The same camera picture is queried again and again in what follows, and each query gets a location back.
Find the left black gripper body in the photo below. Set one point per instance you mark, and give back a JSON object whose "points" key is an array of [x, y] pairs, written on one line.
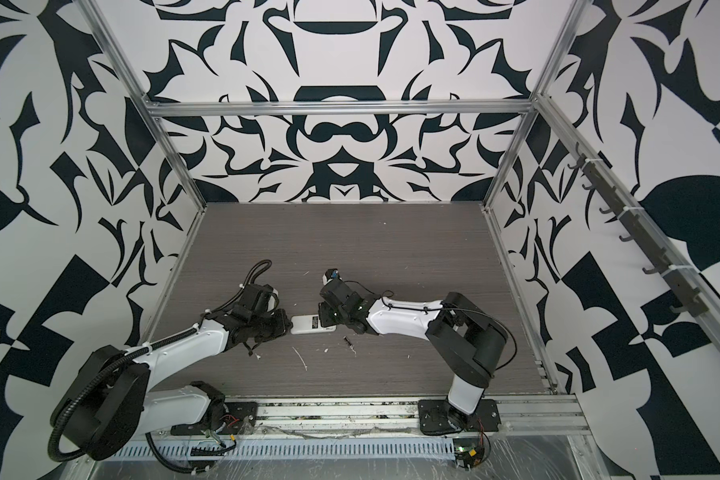
{"points": [[269, 327]]}

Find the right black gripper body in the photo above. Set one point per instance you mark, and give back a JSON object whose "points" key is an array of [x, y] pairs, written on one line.
{"points": [[330, 315]]}

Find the white red remote control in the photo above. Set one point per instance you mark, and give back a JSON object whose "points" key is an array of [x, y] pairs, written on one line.
{"points": [[308, 324]]}

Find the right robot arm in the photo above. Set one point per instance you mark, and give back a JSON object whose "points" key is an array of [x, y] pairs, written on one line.
{"points": [[470, 341]]}

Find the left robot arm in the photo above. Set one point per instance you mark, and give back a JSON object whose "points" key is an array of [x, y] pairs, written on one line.
{"points": [[113, 398]]}

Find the small electronics board right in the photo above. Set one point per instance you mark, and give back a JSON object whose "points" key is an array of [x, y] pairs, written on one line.
{"points": [[470, 453]]}

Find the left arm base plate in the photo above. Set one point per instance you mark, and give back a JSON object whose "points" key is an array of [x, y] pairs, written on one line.
{"points": [[232, 418]]}

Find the white slotted cable duct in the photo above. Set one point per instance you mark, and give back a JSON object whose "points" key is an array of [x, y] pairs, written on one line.
{"points": [[315, 449]]}

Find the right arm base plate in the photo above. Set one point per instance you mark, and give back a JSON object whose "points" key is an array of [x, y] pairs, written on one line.
{"points": [[437, 417]]}

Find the aluminium frame rail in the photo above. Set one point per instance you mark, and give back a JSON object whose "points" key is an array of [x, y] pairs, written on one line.
{"points": [[349, 107]]}

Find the black wall hook rail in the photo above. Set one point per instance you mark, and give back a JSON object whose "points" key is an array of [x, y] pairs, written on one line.
{"points": [[641, 230]]}

